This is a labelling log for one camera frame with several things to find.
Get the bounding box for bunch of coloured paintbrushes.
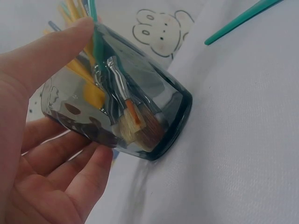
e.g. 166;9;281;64
43;0;164;153

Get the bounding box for grey glass cup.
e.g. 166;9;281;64
40;22;193;161

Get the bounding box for person's left hand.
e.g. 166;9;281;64
0;17;114;224

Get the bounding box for teal handled paintbrush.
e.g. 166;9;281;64
204;0;285;46

